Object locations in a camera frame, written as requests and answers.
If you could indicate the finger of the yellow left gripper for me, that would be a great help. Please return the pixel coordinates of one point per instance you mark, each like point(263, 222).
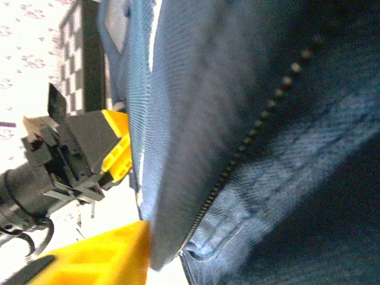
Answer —
point(117, 123)
point(118, 157)

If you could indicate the black grey chessboard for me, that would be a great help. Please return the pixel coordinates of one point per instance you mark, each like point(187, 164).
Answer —
point(86, 59)

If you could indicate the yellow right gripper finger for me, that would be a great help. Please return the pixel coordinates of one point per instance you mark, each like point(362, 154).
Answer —
point(98, 258)

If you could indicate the navy blue backpack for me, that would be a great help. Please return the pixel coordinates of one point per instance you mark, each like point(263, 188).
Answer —
point(237, 133)

